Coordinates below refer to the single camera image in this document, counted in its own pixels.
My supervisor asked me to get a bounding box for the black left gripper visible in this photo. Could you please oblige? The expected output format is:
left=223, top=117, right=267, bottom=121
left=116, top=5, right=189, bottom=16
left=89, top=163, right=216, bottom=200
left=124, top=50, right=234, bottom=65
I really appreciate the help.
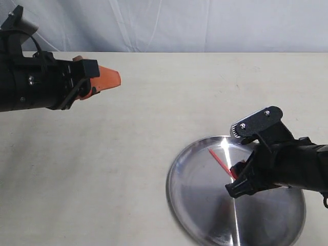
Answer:
left=33, top=52, right=121, bottom=110

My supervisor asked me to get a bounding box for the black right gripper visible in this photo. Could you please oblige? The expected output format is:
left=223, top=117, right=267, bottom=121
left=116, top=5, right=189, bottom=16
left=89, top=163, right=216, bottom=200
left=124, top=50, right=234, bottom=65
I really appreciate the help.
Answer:
left=225, top=137, right=318, bottom=198

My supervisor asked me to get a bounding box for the thin red straw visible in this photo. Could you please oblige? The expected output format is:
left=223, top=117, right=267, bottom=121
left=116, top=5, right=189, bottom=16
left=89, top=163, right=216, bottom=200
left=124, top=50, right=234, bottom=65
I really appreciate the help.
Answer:
left=208, top=149, right=235, bottom=180

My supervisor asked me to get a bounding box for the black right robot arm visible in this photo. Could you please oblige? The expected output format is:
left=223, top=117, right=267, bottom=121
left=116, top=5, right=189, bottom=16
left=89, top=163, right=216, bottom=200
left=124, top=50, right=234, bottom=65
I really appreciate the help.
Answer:
left=225, top=137, right=327, bottom=198

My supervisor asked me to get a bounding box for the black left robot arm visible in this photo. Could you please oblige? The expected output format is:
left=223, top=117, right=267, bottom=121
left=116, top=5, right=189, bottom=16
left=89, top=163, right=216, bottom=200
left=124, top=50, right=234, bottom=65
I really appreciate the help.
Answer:
left=1, top=52, right=121, bottom=112

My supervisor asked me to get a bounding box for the round steel plate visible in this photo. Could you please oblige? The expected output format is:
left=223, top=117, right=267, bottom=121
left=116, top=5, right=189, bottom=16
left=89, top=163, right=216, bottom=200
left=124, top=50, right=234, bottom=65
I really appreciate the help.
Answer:
left=166, top=136, right=306, bottom=245

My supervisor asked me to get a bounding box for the white backdrop cloth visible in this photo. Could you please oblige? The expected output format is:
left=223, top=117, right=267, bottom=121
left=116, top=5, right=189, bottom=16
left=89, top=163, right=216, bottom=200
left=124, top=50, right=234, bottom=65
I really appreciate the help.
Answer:
left=1, top=1, right=327, bottom=52

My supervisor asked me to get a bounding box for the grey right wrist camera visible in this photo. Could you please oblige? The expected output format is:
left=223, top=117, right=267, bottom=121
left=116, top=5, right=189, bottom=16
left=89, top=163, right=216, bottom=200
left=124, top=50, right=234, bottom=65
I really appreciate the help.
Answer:
left=230, top=106, right=295, bottom=148

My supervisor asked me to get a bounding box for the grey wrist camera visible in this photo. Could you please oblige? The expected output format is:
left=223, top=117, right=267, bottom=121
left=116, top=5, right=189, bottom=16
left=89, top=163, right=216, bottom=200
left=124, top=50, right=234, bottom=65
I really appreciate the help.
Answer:
left=1, top=5, right=39, bottom=55
left=230, top=106, right=295, bottom=148

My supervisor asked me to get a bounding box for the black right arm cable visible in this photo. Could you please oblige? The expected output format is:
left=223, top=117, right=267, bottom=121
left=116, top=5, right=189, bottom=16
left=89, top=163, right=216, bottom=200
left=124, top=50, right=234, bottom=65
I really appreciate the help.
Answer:
left=319, top=191, right=328, bottom=210

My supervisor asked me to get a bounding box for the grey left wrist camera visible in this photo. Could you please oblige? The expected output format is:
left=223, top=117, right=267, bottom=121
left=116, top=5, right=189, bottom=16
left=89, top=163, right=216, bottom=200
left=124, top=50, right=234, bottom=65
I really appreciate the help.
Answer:
left=1, top=5, right=39, bottom=55

